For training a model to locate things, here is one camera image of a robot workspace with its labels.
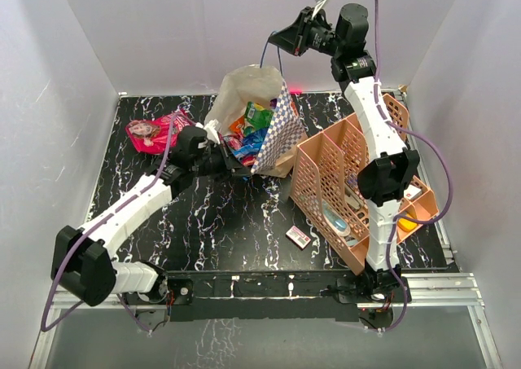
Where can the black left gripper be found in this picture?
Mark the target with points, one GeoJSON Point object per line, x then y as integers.
{"type": "Point", "coordinates": [229, 164]}

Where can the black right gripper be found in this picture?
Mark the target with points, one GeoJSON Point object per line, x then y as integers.
{"type": "Point", "coordinates": [295, 37]}

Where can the pink snack bag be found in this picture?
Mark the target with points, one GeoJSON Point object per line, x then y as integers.
{"type": "Point", "coordinates": [151, 136]}

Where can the checkered paper bag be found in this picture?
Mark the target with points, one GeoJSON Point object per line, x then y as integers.
{"type": "Point", "coordinates": [266, 86]}

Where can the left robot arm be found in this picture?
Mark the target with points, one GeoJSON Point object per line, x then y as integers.
{"type": "Point", "coordinates": [84, 261]}

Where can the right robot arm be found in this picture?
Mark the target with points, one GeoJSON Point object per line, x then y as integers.
{"type": "Point", "coordinates": [391, 164]}

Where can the blue snack packet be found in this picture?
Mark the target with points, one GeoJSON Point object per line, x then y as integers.
{"type": "Point", "coordinates": [251, 144]}

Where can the orange snack packet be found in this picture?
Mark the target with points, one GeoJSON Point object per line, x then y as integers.
{"type": "Point", "coordinates": [238, 126]}

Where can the green snack packet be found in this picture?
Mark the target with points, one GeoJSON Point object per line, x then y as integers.
{"type": "Point", "coordinates": [257, 116]}

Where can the pink mesh file organizer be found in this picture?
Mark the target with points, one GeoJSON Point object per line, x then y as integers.
{"type": "Point", "coordinates": [326, 168]}

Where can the small red white box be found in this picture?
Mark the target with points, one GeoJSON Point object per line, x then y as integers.
{"type": "Point", "coordinates": [298, 237]}

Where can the blue tape dispenser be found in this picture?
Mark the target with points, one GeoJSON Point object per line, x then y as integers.
{"type": "Point", "coordinates": [335, 221]}

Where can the yellow object in organizer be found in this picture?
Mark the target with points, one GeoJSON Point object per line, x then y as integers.
{"type": "Point", "coordinates": [406, 225]}

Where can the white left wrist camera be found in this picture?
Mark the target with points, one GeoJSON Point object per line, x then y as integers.
{"type": "Point", "coordinates": [212, 129]}

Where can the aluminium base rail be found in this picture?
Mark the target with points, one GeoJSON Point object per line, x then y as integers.
{"type": "Point", "coordinates": [279, 320]}

